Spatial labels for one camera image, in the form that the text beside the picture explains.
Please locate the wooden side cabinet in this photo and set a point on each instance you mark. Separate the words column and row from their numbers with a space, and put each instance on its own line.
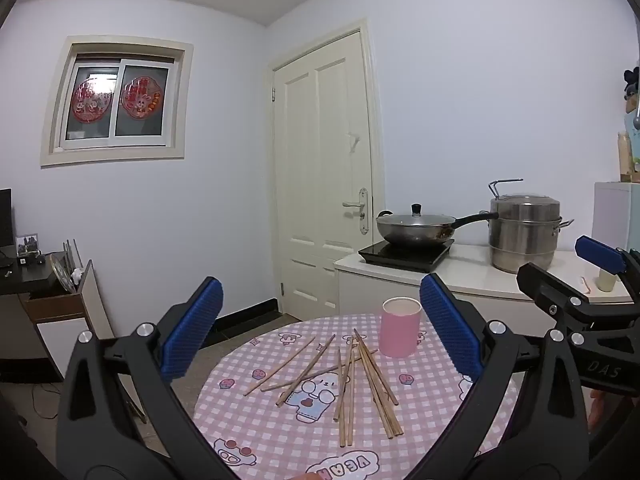
column 39, row 319

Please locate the black induction cooker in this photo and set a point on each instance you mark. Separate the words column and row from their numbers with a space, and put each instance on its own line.
column 424, row 258

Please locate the person left hand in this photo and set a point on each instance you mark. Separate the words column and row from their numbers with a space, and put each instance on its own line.
column 308, row 476

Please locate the stainless steel steamer pot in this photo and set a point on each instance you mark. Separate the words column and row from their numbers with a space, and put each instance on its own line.
column 526, row 229

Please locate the pink checkered tablecloth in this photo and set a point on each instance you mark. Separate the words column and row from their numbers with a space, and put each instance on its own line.
column 258, row 440

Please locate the person right hand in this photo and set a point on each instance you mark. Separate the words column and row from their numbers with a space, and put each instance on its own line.
column 597, row 409

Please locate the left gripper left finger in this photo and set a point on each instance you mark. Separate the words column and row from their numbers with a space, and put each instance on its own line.
column 118, row 416

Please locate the black monitor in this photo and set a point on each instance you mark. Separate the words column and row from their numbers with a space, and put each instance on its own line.
column 6, row 222

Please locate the pink cup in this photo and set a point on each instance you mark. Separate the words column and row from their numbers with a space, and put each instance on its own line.
column 399, row 327

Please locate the small cream cup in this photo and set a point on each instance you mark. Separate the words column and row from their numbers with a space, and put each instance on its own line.
column 605, row 281

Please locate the wooden chopstick seven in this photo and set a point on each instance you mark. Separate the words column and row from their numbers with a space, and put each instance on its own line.
column 380, row 392

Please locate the wooden chopstick two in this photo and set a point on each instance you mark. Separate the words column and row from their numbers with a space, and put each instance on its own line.
column 310, row 366

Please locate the white kitchen counter cabinet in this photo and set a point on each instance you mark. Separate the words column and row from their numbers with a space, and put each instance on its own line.
column 467, row 272

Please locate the wooden chopstick six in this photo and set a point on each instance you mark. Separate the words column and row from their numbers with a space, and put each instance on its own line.
column 351, row 394

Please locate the wooden chopstick three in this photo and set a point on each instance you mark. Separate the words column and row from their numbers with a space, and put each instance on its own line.
column 332, row 372

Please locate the wooden chopstick one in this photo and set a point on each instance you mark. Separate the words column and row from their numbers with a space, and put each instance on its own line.
column 279, row 367

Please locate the wooden chopstick eight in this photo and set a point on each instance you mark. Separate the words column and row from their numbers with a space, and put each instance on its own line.
column 397, row 427

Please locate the white fridge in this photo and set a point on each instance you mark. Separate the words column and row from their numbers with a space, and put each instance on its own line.
column 616, row 214

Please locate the window with red decals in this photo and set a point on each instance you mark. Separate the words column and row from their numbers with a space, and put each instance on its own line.
column 117, row 98

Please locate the silver door handle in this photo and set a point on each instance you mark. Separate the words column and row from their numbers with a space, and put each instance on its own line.
column 362, row 208

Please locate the wooden chopstick four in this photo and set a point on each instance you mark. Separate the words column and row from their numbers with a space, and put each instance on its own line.
column 341, row 423

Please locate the wok with glass lid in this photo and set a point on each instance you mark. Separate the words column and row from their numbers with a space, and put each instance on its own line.
column 420, row 228

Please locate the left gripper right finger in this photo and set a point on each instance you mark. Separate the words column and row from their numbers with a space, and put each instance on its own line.
column 523, row 417

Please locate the white door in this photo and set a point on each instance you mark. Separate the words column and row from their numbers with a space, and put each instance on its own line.
column 322, row 157

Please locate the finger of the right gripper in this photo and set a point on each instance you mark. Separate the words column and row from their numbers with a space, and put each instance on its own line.
column 605, row 258

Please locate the wooden chopstick five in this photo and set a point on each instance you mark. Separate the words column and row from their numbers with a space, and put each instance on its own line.
column 344, row 380

